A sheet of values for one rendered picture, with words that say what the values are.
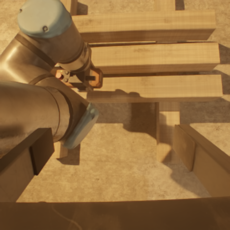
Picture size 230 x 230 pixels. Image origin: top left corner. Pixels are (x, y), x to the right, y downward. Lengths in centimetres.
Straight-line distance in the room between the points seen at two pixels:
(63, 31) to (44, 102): 17
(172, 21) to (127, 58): 28
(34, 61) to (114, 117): 65
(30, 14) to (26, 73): 11
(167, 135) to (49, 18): 68
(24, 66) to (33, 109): 16
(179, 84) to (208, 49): 21
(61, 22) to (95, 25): 58
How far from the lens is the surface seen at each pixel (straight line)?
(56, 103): 22
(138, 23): 88
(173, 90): 75
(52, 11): 35
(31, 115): 18
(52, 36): 34
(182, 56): 82
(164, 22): 89
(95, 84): 61
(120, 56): 80
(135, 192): 96
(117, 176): 94
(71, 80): 50
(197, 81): 79
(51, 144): 17
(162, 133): 82
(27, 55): 34
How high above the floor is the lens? 91
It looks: 80 degrees down
